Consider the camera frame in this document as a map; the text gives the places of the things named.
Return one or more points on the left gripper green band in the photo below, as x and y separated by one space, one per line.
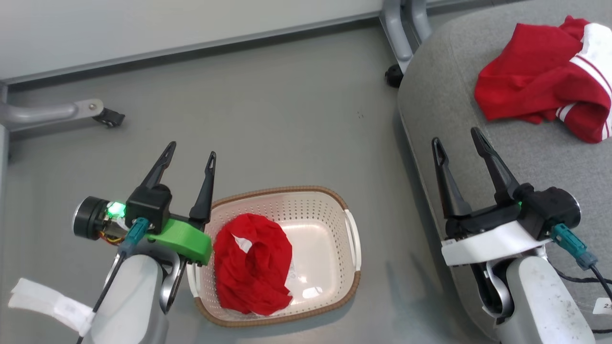
153 205

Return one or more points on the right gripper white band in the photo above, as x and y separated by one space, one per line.
487 241

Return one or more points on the red jersey with white stripes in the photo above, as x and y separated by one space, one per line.
526 71

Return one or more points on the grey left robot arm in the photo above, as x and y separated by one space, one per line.
129 296

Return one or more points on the grey fabric sofa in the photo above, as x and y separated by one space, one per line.
550 157

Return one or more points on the black caster wheel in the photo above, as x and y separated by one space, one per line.
111 117
394 76

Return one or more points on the plain red garment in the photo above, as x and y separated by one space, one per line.
248 277

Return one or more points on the white laundry basket brown rim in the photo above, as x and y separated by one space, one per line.
311 229

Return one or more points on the long grey partition leg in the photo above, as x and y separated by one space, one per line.
38 113

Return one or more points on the short grey partition leg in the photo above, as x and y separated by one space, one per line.
394 28
420 19

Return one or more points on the white label tape strip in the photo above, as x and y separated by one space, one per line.
48 301

